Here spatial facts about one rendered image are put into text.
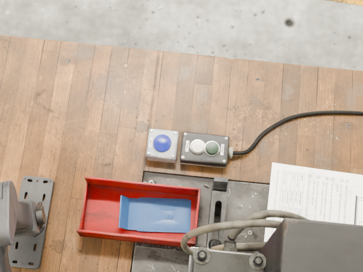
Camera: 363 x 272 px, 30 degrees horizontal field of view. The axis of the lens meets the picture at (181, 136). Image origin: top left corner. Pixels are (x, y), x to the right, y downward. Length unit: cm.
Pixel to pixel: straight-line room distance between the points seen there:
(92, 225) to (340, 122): 61
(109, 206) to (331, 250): 83
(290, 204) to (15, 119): 65
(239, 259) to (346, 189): 72
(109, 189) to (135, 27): 125
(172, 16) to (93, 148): 123
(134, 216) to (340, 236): 81
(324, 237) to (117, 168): 85
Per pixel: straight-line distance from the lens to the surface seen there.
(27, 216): 134
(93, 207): 151
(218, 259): 86
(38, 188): 153
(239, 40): 265
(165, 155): 150
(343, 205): 154
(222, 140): 151
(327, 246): 74
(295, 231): 74
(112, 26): 268
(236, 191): 151
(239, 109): 157
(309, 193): 153
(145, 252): 148
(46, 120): 158
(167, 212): 149
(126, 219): 148
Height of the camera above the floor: 236
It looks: 72 degrees down
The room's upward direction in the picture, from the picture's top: 1 degrees clockwise
